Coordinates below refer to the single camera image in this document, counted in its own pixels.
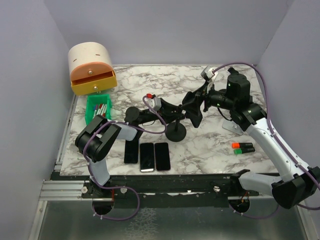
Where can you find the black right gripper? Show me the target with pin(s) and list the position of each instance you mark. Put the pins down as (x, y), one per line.
(199, 95)

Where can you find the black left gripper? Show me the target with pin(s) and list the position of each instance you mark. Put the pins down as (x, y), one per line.
(169, 118)

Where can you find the tall black phone stand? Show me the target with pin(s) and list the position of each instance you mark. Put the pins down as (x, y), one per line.
(176, 131)

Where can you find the black phone with pink edge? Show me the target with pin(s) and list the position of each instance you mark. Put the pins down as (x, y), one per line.
(162, 156)

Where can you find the silver folding phone stand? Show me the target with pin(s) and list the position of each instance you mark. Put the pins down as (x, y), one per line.
(232, 127)

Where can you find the black phone with white edge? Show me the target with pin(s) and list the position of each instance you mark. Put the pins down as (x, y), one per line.
(146, 157)

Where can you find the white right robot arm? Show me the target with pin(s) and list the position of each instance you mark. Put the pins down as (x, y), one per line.
(297, 180)

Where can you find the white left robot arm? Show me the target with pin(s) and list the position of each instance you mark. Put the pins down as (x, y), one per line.
(97, 138)

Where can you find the orange capped marker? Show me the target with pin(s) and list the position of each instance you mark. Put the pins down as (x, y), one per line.
(238, 145)

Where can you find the green capped marker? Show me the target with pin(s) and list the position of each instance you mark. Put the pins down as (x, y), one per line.
(244, 150)

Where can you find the markers in green bin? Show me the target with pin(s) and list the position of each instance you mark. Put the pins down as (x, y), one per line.
(100, 109)

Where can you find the green plastic bin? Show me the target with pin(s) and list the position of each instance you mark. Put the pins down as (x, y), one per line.
(92, 101)

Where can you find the beige and orange drawer box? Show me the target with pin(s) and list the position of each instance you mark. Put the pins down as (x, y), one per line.
(90, 69)

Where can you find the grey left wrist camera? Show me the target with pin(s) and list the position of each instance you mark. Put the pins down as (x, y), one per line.
(154, 103)

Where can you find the black mounting rail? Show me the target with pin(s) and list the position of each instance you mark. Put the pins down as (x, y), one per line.
(155, 191)

